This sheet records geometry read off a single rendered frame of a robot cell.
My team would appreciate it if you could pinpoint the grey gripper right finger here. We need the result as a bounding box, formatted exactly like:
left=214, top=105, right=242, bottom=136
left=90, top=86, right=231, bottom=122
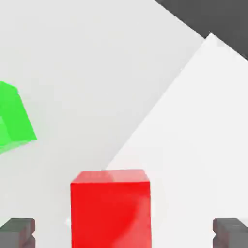
left=212, top=217, right=248, bottom=248

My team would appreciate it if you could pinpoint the small green cube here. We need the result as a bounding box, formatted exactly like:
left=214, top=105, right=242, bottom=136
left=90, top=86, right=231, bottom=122
left=0, top=81, right=38, bottom=155

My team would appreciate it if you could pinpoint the small red cube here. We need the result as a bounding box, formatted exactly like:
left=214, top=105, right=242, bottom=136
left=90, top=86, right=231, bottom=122
left=70, top=169, right=152, bottom=248

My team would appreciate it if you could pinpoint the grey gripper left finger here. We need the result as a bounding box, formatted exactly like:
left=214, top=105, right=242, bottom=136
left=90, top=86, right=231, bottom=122
left=0, top=217, right=36, bottom=248

